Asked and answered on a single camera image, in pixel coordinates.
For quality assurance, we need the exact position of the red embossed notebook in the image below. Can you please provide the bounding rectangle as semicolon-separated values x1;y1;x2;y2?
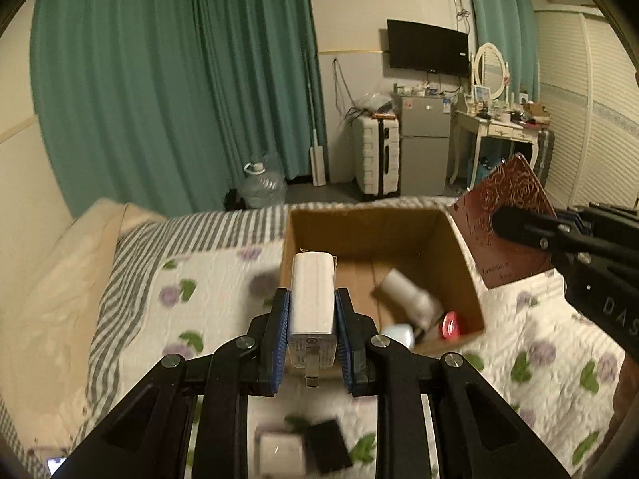
448;154;554;289

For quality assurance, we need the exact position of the square white charger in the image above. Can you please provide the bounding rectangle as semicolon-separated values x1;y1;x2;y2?
256;431;306;478

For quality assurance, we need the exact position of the white plastic bottle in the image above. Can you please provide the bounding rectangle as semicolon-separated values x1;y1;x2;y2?
377;268;444;331

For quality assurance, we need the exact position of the tall white power adapter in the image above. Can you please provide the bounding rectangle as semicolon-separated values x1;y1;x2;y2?
288;252;337;388

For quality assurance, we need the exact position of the light blue case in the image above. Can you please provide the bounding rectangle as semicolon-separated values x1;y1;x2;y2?
381;323;415;350

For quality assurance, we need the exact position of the red round tin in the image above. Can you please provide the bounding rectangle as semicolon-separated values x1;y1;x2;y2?
439;311;466;342

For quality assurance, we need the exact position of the brown cardboard box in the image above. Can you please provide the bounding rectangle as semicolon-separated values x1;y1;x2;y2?
280;206;485;356

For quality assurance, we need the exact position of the black power adapter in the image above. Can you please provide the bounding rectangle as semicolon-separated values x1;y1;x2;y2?
304;418;353;475

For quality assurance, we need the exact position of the beige pillow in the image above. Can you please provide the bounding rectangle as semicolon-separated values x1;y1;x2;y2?
1;199;162;451

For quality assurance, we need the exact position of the silver mini fridge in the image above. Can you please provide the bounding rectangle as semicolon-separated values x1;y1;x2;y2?
394;95;450;197

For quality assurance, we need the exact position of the floral quilted bedspread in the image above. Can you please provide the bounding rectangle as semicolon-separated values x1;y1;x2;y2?
53;203;638;478

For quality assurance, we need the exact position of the white oval vanity mirror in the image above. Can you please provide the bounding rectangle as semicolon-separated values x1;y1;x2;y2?
472;42;510;102

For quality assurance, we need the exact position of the white hard suitcase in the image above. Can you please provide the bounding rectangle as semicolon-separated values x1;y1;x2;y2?
351;116;401;198

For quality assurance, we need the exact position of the teal curtain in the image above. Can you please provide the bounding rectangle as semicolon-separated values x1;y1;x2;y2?
30;0;325;216
472;0;540;99

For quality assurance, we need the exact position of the clear water jug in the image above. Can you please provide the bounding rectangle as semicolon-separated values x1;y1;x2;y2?
239;154;287;210

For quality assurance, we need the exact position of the black wall television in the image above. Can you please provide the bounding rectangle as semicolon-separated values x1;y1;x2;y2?
387;20;470;78

